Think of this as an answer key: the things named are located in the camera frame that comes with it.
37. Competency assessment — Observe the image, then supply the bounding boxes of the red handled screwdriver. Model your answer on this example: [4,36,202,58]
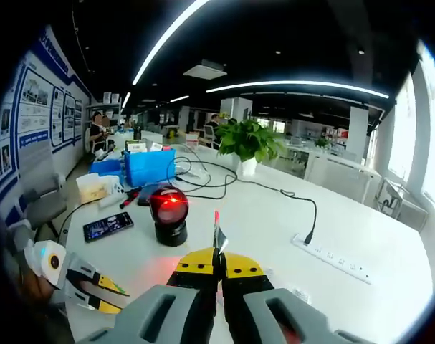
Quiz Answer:
[118,187,143,211]

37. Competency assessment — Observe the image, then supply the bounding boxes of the tangled black cables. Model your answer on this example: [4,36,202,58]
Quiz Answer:
[165,155,239,200]

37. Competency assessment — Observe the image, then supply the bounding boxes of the ceiling air vent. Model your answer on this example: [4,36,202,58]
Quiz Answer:
[182,58,229,80]

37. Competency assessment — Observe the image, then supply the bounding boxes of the small blue plastic crate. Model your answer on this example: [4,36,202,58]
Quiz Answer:
[88,158,126,178]

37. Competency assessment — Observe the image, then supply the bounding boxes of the black smartphone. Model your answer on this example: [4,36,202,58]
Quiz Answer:
[82,211,135,244]

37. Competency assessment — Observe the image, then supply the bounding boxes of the long curved ceiling light strip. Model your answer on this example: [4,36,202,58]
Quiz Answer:
[131,0,211,86]

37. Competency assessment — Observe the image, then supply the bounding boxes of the potted green plant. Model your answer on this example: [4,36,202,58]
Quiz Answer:
[214,118,287,178]

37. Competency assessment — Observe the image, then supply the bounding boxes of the translucent white storage box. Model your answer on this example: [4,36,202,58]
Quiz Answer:
[75,172,113,206]

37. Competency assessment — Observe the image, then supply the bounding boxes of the black flat case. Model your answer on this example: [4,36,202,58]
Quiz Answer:
[137,183,161,207]

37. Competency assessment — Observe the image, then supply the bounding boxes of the black plug cable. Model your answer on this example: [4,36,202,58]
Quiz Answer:
[237,176,319,249]

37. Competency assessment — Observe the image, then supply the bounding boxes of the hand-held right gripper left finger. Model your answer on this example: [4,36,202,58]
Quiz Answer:
[77,247,220,344]

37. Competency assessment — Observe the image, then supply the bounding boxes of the black barcode scanner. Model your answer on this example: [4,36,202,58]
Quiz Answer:
[147,185,190,248]

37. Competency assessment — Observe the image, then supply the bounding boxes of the white column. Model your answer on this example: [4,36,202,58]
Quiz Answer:
[345,106,370,161]

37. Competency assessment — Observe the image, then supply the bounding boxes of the blue white wall poster board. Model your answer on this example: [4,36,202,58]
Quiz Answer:
[0,27,93,216]

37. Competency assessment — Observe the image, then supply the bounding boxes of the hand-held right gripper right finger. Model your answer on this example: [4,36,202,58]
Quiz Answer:
[222,252,375,344]

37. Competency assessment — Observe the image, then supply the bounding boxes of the white game controller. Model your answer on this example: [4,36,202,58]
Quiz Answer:
[109,180,127,198]

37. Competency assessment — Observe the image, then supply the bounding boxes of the grey office chair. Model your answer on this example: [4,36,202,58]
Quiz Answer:
[21,173,70,234]

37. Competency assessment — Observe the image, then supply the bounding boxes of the red tabbed sheet goods packet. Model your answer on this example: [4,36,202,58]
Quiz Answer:
[211,210,230,257]

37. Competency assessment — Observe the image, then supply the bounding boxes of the white power strip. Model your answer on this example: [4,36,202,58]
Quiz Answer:
[292,233,373,285]

